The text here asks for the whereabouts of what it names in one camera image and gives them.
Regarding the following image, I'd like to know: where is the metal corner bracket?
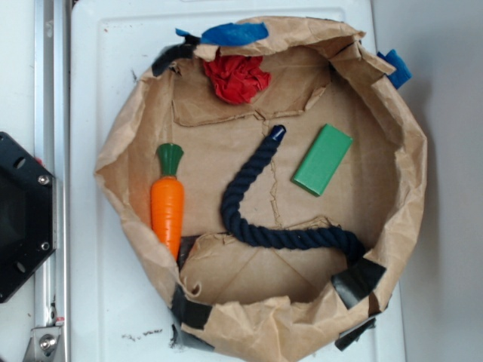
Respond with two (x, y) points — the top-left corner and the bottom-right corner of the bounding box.
(23, 326), (65, 362)

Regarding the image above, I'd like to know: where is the white tray board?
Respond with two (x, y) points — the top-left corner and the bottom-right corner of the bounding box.
(69, 0), (408, 362)

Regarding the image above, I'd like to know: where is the aluminium rail frame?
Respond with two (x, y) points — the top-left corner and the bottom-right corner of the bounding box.
(34, 1), (73, 361)

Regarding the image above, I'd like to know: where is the dark blue twisted rope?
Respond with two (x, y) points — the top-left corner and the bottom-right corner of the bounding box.
(220, 124), (366, 264)

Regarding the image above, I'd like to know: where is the black tape right piece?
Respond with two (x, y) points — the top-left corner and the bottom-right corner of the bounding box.
(331, 258), (386, 309)

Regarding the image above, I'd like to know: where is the blue tape piece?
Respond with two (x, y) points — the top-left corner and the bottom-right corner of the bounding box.
(377, 49), (413, 90)
(198, 23), (269, 47)

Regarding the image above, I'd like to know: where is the black tape bottom left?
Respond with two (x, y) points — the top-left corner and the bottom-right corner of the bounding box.
(171, 284), (213, 330)

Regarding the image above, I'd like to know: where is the blue tape top piece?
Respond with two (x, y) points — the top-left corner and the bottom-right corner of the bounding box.
(198, 23), (269, 47)

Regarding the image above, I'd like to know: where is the blue tape right piece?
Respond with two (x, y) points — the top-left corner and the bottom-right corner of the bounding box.
(377, 49), (413, 90)

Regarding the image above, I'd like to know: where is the green rectangular block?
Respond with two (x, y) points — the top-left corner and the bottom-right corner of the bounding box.
(291, 124), (353, 197)

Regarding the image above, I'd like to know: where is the black tape top left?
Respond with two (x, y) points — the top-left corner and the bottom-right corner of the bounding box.
(151, 35), (201, 77)

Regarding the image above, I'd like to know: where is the red crumpled cloth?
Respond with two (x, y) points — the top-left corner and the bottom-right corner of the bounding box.
(203, 51), (272, 105)

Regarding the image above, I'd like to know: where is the orange toy carrot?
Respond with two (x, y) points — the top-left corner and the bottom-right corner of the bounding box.
(150, 143), (185, 260)

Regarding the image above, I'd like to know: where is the black tape bottom right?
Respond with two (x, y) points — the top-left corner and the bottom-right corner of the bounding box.
(334, 318), (376, 351)

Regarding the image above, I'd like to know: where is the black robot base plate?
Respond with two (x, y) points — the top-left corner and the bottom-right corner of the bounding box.
(1, 132), (54, 303)

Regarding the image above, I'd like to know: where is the brown paper bag bowl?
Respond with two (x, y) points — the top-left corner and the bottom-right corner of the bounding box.
(117, 17), (427, 361)

